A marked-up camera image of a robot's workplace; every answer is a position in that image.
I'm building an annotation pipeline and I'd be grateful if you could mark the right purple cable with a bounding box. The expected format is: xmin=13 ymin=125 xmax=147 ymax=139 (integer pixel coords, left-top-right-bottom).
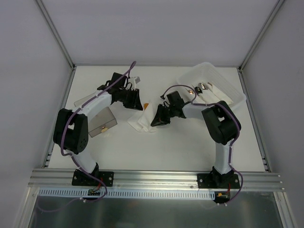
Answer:
xmin=160 ymin=85 xmax=244 ymax=206

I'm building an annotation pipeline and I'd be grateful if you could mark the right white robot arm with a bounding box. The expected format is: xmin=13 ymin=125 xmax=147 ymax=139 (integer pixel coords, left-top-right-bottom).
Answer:
xmin=151 ymin=91 xmax=242 ymax=189

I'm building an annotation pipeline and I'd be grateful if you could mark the smoky transparent plastic box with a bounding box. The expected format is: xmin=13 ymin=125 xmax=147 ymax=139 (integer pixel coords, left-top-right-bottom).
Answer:
xmin=74 ymin=92 xmax=117 ymax=138

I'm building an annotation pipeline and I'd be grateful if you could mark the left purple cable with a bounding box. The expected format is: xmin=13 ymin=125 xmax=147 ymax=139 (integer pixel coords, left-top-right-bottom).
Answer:
xmin=60 ymin=61 xmax=137 ymax=202

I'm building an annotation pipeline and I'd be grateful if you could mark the aluminium mounting rail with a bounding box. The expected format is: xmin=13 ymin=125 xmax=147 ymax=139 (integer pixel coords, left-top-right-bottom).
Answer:
xmin=28 ymin=168 xmax=285 ymax=192

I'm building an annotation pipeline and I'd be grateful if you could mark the white slotted cable duct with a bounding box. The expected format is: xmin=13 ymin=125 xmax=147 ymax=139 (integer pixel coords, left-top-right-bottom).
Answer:
xmin=38 ymin=188 xmax=215 ymax=200

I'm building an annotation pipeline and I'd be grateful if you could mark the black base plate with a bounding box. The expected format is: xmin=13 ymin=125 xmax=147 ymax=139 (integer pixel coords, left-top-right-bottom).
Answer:
xmin=72 ymin=169 xmax=114 ymax=187
xmin=197 ymin=172 xmax=241 ymax=190

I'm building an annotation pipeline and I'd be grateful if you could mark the purple cable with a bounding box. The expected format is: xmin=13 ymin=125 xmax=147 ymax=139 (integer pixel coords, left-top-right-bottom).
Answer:
xmin=160 ymin=85 xmax=244 ymax=206
xmin=60 ymin=61 xmax=137 ymax=202

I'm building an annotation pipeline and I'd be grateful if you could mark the left aluminium frame post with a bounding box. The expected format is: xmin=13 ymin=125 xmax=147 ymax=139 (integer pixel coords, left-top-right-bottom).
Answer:
xmin=34 ymin=0 xmax=75 ymax=69

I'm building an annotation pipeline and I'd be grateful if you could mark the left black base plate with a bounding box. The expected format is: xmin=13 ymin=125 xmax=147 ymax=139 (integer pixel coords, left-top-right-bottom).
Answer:
xmin=72 ymin=169 xmax=114 ymax=187

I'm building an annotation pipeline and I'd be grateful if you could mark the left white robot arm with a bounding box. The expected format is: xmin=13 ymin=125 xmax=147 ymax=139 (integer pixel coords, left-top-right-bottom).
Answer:
xmin=53 ymin=73 xmax=143 ymax=185

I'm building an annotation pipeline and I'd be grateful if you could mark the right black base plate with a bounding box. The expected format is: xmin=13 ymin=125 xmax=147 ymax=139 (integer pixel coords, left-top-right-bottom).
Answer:
xmin=197 ymin=172 xmax=241 ymax=190

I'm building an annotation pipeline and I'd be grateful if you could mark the white paper napkin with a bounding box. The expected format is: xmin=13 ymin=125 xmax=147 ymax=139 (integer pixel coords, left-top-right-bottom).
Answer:
xmin=127 ymin=100 xmax=156 ymax=133

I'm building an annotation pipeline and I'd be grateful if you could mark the white plastic basket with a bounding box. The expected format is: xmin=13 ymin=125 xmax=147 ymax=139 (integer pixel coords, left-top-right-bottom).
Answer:
xmin=176 ymin=62 xmax=246 ymax=110

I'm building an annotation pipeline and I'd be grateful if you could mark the right aluminium frame post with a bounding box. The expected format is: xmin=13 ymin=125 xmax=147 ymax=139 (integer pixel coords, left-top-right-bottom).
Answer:
xmin=238 ymin=0 xmax=285 ymax=73

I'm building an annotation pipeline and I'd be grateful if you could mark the aluminium frame post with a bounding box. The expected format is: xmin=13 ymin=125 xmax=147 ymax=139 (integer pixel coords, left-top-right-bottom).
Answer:
xmin=238 ymin=0 xmax=285 ymax=73
xmin=34 ymin=0 xmax=75 ymax=69

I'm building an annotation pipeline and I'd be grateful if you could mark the rolled napkin bundle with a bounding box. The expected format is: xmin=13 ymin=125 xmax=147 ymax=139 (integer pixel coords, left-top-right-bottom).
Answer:
xmin=192 ymin=83 xmax=220 ymax=106
xmin=207 ymin=82 xmax=233 ymax=105

